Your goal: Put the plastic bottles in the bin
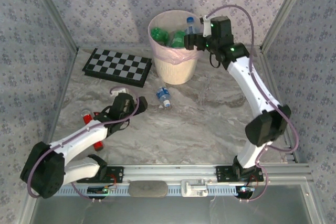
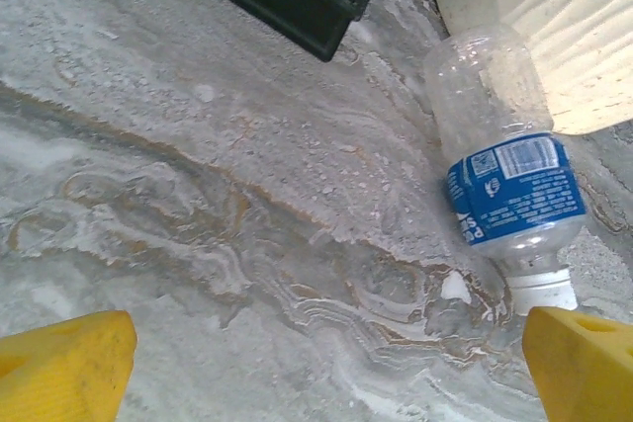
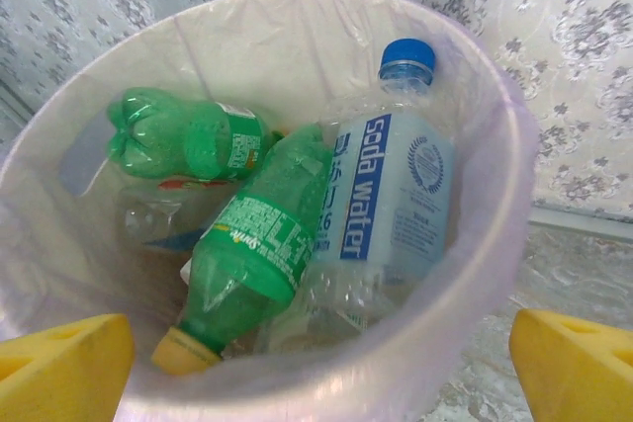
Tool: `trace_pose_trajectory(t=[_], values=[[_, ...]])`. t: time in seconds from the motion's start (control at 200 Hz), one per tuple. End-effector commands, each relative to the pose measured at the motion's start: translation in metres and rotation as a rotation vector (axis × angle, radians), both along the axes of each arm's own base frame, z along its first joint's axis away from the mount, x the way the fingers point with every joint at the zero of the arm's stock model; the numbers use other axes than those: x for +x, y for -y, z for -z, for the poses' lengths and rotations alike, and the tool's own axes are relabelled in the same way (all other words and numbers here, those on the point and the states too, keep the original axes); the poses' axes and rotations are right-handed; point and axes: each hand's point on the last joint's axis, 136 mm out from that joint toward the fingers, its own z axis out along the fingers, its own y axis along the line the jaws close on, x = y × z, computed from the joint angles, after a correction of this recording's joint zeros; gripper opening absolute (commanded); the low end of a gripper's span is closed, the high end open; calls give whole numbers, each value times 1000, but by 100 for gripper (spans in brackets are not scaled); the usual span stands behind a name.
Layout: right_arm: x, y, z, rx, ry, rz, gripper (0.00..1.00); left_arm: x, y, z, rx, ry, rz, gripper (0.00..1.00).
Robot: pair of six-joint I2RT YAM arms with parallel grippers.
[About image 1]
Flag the green bottle yellow cap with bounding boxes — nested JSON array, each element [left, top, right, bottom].
[[169, 30, 186, 49], [151, 26, 171, 46]]

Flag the clear bottle pale blue label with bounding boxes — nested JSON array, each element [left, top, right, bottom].
[[185, 16, 197, 36]]

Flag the pink plastic bin liner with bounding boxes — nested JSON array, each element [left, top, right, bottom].
[[148, 9, 204, 65]]

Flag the cream ribbed waste bin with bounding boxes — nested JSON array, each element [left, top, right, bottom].
[[153, 55, 199, 86]]

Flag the blue label bottle white cap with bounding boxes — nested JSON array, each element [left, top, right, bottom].
[[155, 86, 172, 108]]

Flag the red tube white cap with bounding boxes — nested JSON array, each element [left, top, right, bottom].
[[81, 109, 104, 152]]

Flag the black white folding chessboard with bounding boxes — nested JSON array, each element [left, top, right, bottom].
[[81, 48, 153, 88]]

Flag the grey oval pad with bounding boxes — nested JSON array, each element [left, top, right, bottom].
[[128, 180, 169, 198]]

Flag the small circuit board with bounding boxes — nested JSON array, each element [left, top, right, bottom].
[[87, 186, 110, 196], [236, 186, 255, 198]]

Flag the grey metal panel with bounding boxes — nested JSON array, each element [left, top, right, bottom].
[[28, 195, 320, 224]]

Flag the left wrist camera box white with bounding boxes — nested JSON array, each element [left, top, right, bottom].
[[110, 88, 127, 97]]

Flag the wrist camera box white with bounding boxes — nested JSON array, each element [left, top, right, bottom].
[[199, 15, 212, 38], [110, 88, 127, 97]]

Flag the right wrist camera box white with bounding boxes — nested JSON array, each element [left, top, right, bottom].
[[199, 15, 212, 38]]

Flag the black cable loop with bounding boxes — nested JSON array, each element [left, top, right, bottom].
[[209, 52, 222, 69]]

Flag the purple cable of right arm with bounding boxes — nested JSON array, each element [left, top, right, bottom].
[[202, 4, 300, 204]]

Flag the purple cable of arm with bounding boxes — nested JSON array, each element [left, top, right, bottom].
[[26, 86, 141, 203], [202, 4, 300, 204]]

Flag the aluminium side rail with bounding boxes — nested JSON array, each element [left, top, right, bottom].
[[41, 48, 80, 143]]

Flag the aluminium frame post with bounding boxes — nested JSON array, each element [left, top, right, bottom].
[[259, 0, 314, 53], [25, 0, 80, 53]]

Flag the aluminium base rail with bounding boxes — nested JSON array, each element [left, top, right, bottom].
[[28, 164, 314, 184]]

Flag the slotted grey cable duct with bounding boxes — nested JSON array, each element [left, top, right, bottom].
[[39, 185, 308, 198]]

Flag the white latch bracket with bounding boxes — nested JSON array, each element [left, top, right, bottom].
[[181, 178, 209, 197]]

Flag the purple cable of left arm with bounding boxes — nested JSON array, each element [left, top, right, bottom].
[[26, 86, 141, 203]]

